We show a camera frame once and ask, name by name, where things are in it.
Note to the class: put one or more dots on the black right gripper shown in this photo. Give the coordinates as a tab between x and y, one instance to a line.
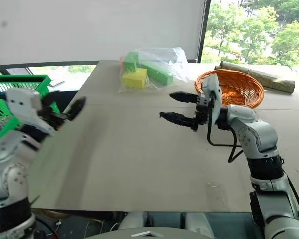
201	109

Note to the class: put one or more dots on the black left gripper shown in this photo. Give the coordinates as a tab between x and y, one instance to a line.
49	115

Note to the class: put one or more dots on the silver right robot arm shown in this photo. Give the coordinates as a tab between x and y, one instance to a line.
254	134

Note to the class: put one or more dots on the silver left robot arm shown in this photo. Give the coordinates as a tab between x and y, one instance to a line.
12	179

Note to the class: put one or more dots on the green plastic basket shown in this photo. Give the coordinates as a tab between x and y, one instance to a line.
22	87

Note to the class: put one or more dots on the orange wicker basket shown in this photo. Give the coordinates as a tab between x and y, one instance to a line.
239	87

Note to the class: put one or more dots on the white paper sheet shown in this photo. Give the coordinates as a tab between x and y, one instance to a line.
56	82

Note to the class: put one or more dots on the long green block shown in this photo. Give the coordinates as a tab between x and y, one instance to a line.
157	72

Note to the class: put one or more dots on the clear plastic bag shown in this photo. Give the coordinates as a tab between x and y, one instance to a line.
162	62

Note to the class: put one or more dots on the yellow block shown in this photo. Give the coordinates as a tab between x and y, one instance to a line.
134	78

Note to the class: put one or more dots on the green notched block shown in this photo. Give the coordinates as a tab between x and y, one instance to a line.
130	61

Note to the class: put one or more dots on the white roller blind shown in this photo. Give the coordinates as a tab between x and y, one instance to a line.
97	30

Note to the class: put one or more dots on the rolled olive mat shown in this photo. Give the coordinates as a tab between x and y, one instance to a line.
264	78

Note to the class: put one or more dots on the clear plastic cup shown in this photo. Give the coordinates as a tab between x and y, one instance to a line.
215	194

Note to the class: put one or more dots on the silver robot torso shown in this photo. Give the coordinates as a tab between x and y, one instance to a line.
149	226

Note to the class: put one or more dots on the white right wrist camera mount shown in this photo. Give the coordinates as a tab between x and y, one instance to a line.
212	87

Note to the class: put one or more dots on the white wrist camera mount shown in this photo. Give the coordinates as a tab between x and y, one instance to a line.
21	100
212	87

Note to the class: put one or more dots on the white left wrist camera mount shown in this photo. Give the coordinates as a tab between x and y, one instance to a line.
21	100

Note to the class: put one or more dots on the black window frame post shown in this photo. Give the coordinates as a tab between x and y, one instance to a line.
204	30

